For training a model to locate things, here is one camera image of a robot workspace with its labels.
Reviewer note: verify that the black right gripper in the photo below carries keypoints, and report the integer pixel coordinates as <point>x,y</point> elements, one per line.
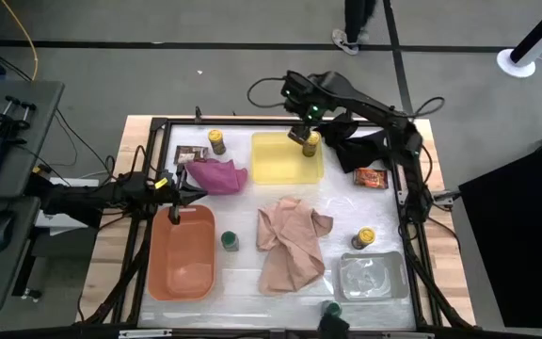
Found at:
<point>307,115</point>

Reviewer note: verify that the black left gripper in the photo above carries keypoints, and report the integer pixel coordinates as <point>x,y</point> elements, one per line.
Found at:
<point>191,194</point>

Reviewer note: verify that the yellow lid spice jar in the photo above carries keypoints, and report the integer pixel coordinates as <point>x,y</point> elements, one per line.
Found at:
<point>216,141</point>
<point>311,145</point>
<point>363,237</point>

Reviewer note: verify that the brown snack packet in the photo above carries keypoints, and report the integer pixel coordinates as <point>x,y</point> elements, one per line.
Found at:
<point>190,153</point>

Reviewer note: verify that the green lid spice jar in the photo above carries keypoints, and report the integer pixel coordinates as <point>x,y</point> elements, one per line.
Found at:
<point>332,308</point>
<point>229,241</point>

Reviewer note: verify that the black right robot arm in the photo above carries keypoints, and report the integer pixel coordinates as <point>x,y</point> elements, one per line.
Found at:
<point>370,106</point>

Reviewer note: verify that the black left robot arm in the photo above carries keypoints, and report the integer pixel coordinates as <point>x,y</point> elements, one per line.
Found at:
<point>87,198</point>

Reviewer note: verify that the yellow plastic tray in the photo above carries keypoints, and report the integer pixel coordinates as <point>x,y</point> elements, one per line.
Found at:
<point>275,160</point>

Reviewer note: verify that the magenta cloth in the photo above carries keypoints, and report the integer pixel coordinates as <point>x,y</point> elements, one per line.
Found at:
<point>217,178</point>

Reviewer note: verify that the black cloth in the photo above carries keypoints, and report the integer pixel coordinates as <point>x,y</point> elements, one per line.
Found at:
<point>360,153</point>

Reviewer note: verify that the orange plastic bin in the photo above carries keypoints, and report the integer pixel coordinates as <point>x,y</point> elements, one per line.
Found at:
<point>181,263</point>

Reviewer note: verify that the orange snack packet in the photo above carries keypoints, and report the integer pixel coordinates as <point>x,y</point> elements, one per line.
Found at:
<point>371,178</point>

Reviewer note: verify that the beige cloth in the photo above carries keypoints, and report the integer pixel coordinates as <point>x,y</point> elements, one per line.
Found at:
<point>290,245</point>

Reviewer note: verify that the person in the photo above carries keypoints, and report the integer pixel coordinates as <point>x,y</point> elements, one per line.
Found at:
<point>355,21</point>

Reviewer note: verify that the black clamp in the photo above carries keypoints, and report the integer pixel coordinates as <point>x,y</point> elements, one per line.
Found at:
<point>12,117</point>

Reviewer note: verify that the black white tower stand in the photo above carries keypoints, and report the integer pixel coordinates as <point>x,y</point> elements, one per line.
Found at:
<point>518,61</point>

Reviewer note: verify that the black divider panel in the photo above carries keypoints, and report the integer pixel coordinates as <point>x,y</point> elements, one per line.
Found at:
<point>515,235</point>

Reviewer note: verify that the black metal frame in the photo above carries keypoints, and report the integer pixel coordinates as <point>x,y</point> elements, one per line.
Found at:
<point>233,121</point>

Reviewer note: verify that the black table-level camera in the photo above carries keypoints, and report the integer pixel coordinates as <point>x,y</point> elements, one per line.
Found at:
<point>333,326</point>

